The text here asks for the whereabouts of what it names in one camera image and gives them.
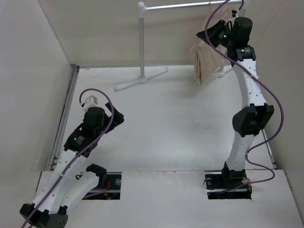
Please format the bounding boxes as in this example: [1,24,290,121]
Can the pink wire hanger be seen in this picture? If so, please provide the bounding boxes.
[190,0,230,55]

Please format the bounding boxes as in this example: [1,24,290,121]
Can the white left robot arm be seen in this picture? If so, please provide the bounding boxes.
[20,102,124,228]

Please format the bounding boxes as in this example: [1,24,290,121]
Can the white clothes rack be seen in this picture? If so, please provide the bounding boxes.
[114,0,232,91]

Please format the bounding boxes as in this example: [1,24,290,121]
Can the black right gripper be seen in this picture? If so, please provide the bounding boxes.
[197,19,236,49]

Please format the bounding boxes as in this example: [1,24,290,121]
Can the beige drawstring trousers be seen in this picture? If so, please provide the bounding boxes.
[192,39,226,85]

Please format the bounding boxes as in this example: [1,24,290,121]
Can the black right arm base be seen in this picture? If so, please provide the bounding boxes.
[203,164,252,200]

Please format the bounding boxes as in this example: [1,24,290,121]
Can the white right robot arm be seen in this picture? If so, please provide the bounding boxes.
[197,17,274,190]

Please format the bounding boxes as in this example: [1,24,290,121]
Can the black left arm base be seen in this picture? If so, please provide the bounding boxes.
[83,164,122,200]

